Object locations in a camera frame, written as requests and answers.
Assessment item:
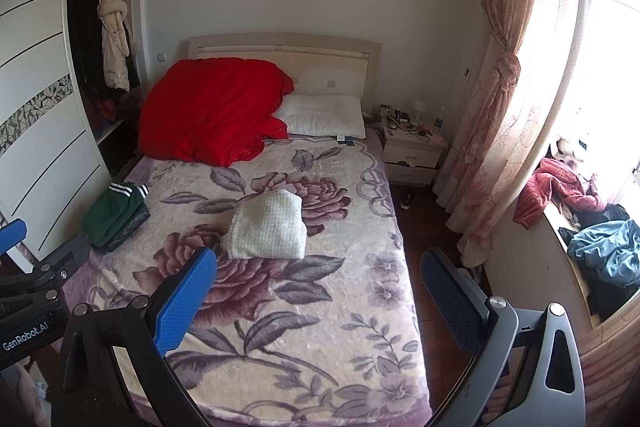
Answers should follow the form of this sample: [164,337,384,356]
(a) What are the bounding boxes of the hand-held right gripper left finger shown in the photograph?
[55,247,217,427]

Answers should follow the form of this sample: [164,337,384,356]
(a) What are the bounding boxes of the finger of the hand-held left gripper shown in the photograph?
[0,218,27,258]
[30,234,91,290]

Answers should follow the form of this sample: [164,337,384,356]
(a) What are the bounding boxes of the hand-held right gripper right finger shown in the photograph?
[421,248,586,427]

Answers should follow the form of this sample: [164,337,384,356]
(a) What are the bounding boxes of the white fuzzy sweater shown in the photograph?
[220,189,308,260]

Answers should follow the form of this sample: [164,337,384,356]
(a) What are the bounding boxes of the red clothes in wardrobe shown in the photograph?
[95,94,124,124]

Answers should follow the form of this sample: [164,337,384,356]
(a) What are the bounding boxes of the pile of clothes by window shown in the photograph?
[557,204,640,320]

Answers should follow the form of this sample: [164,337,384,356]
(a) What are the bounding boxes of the green pants with white stripes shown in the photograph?
[81,181,151,254]

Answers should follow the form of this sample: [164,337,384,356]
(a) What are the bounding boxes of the beige window bench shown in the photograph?
[482,202,640,413]

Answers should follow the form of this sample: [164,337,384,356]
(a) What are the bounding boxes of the floral plush blanket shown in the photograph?
[60,138,433,423]

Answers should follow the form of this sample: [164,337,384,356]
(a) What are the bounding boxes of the pink fleece garment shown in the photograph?
[512,157,601,230]

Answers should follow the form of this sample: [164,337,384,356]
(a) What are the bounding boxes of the white nightstand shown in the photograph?
[382,119,448,186]

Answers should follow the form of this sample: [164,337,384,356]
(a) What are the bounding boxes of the blue garment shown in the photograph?
[567,219,640,288]

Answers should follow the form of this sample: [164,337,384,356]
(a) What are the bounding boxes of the pink floral curtain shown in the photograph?
[432,0,593,268]

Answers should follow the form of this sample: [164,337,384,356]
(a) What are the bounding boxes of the white wardrobe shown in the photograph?
[0,0,151,273]

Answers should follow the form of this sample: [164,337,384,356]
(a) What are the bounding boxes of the red quilt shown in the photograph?
[138,58,295,168]

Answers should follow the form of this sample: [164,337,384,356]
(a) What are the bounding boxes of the beige padded coat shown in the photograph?
[97,0,132,94]

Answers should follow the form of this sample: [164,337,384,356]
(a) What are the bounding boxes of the dark hanging coat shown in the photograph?
[67,0,106,88]

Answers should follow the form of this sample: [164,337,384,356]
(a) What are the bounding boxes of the white pillow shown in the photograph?
[274,93,367,140]

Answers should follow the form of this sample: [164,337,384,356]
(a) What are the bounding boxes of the beige wooden headboard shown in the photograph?
[188,34,383,110]

